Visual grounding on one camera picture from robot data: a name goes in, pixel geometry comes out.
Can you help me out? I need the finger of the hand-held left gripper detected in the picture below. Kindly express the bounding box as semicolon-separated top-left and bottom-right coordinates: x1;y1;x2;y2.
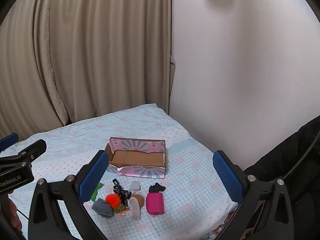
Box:
0;133;19;153
14;139;47;162

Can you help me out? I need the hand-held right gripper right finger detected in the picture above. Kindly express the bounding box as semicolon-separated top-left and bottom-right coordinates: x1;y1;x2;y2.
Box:
212;150;294;240

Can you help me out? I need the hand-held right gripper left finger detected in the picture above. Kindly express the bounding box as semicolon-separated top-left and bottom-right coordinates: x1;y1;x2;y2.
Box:
27;149;110;240

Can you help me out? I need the green snack packet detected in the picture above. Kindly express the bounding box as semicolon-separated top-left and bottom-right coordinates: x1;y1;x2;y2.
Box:
90;182;104;202

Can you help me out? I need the orange pompom keychain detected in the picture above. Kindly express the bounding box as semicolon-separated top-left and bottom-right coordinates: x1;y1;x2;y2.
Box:
105;193;131;217

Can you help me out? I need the blue-grey sock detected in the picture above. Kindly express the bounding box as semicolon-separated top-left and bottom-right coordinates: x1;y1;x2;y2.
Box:
91;198;115;220

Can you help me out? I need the dark patterned scrunchie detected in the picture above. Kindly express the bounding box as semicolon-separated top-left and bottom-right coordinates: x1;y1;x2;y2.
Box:
112;178;132;206

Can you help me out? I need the light grey sock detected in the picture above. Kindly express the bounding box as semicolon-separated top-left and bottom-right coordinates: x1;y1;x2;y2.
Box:
129;180;142;194

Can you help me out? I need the pink and teal cardboard box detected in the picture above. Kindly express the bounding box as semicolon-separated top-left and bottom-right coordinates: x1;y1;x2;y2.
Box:
104;137;167;179

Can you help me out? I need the brown plush item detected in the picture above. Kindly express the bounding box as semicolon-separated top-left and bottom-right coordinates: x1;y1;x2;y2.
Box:
131;193;146;208

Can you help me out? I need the white knitted item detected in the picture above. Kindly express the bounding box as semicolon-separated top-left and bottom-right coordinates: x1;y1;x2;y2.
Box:
127;197;142;221

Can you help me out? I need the black sock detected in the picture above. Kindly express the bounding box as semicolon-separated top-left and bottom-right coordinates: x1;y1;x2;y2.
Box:
148;183;166;194

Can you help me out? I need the pink zip pouch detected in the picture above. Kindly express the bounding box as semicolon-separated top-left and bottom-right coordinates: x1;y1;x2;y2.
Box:
145;192;165;217

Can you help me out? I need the person's left hand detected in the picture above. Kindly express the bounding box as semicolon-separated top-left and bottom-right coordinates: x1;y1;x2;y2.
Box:
8;199;23;232

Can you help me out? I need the light blue checked blanket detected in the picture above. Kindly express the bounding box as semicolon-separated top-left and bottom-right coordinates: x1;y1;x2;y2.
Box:
0;103;239;240

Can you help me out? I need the printed bed sheet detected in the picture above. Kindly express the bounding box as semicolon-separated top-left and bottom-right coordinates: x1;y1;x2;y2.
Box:
199;205;238;240

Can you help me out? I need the black jacket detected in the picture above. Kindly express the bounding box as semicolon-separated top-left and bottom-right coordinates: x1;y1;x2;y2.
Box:
243;116;320;240

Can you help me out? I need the beige curtain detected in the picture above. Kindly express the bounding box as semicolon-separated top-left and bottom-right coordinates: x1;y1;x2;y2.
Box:
0;0;176;140

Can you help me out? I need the black cable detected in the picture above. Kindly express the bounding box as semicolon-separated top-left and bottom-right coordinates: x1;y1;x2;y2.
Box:
282;130;320;180

